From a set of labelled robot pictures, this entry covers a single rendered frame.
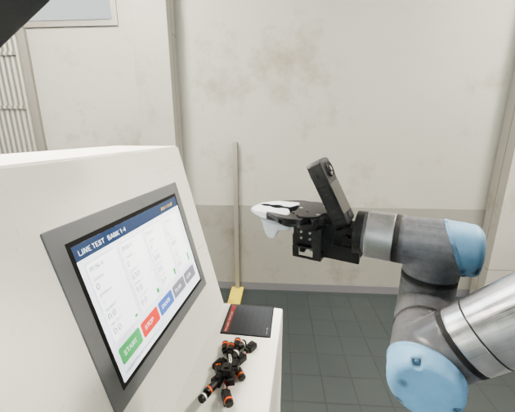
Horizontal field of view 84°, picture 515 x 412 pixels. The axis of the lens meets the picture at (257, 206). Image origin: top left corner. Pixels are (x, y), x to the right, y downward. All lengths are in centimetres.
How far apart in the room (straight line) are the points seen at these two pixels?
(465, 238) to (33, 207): 61
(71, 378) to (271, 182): 238
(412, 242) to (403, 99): 251
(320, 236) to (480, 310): 23
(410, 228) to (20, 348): 55
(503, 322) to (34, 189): 61
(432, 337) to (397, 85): 263
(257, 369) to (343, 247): 49
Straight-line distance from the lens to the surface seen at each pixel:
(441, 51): 308
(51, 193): 57
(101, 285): 61
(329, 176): 47
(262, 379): 86
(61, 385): 57
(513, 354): 38
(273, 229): 53
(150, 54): 279
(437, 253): 46
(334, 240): 51
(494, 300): 37
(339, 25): 287
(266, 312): 107
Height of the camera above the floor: 160
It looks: 15 degrees down
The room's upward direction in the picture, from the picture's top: straight up
